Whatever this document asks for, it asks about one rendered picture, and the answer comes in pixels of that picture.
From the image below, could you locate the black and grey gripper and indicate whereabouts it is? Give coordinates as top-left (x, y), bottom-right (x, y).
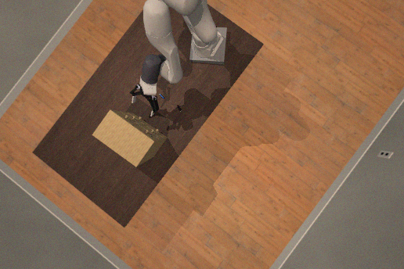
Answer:
top-left (130, 84), bottom-right (159, 116)

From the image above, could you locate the tan wooden chest of drawers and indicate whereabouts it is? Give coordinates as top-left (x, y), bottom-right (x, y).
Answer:
top-left (92, 109), bottom-right (167, 167)

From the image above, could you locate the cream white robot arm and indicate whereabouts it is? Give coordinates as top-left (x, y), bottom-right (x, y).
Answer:
top-left (140, 0), bottom-right (223, 95)

